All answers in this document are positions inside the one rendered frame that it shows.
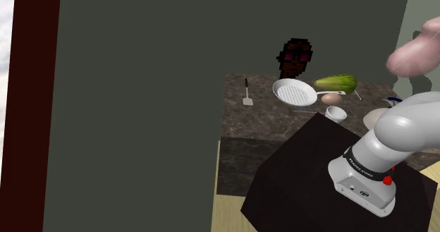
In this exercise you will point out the green squash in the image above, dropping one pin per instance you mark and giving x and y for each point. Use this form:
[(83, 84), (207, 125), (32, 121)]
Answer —
[(336, 83)]

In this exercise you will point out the white cup with blue rim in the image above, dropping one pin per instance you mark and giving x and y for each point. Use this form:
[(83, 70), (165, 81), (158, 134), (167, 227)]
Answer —
[(392, 101)]

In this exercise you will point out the brown egg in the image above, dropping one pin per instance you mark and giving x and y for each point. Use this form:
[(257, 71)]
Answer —
[(331, 99)]

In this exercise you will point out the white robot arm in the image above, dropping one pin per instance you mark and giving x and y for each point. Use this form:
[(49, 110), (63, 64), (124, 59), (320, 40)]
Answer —
[(395, 128)]

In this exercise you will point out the black pixelated figure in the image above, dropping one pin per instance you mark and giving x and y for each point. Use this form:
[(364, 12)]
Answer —
[(295, 61)]

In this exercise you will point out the white bowl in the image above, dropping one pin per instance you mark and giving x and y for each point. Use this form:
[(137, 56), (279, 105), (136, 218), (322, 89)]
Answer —
[(373, 118)]

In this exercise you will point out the dark robot stand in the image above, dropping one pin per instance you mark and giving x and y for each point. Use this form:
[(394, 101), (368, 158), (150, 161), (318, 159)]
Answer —
[(295, 176)]

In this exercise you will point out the thin silver knife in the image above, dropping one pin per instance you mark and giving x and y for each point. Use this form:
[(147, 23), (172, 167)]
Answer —
[(358, 95)]

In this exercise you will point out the white frying pan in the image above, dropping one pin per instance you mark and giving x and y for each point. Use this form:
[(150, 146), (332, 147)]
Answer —
[(295, 93)]

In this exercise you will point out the window with dark red frame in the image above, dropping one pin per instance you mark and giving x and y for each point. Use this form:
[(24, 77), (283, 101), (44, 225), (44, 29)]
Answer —
[(31, 104)]

